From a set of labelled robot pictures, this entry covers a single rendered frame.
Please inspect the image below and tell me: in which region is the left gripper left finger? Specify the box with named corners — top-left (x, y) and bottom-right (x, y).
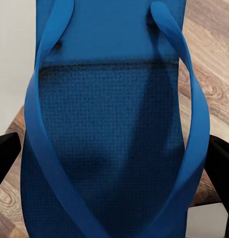
top-left (0, 132), bottom-right (21, 185)

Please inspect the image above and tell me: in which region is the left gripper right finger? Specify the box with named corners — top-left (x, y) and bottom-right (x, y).
top-left (204, 135), bottom-right (229, 214)

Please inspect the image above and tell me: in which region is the sandal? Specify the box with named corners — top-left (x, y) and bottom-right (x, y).
top-left (20, 0), bottom-right (210, 238)

